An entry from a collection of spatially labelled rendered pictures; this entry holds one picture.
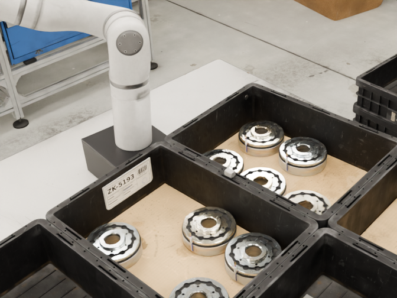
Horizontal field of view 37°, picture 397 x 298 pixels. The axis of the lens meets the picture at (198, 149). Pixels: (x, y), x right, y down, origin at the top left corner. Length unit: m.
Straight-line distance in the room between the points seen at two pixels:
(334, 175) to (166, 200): 0.36
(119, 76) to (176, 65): 2.15
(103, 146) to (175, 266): 0.48
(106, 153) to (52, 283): 0.43
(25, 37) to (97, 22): 1.67
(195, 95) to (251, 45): 1.86
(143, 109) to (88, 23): 0.23
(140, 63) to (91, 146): 0.27
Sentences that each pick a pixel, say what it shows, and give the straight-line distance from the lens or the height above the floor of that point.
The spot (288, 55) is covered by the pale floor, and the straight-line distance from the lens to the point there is 3.55.
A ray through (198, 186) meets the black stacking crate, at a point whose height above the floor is 0.87.
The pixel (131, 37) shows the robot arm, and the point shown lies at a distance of 1.31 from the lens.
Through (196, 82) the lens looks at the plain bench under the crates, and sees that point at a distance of 1.89.
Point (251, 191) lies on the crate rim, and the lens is 1.10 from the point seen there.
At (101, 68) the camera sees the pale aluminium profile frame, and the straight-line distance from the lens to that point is 3.28.
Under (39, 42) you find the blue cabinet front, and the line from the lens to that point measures 3.07.
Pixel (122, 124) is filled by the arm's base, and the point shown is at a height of 0.87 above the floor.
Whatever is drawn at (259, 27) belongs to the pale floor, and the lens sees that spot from 3.88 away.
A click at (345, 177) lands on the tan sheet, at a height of 0.83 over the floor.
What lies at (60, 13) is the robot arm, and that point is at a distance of 1.30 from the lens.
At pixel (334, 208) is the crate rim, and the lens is 1.07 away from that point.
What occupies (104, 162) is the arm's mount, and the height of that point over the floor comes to 0.78.
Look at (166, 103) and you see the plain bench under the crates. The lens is 1.80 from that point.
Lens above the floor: 1.64
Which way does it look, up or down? 36 degrees down
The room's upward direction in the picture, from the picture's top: 4 degrees counter-clockwise
